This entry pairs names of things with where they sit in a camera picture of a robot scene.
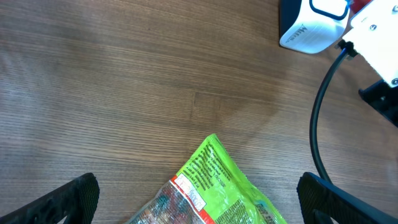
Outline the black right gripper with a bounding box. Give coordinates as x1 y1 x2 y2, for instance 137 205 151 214
358 80 397 127

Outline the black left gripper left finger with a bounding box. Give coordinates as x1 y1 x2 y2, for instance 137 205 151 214
1 173 100 224

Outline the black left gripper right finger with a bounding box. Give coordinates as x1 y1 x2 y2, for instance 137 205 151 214
297 172 397 224

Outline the green snack bag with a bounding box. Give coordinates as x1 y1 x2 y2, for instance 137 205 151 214
128 134 285 224

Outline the red stick packet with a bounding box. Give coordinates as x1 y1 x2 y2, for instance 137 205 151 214
349 0 372 14

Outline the white barcode scanner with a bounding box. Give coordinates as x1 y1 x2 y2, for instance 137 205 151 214
279 0 350 54

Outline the black right camera cable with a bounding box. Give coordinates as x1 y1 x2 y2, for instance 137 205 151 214
309 39 358 184

